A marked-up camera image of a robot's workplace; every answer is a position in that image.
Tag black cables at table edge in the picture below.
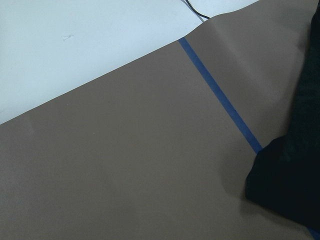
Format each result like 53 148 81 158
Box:
181 0 211 23

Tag black graphic t-shirt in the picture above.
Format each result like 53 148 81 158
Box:
245 11 320 231

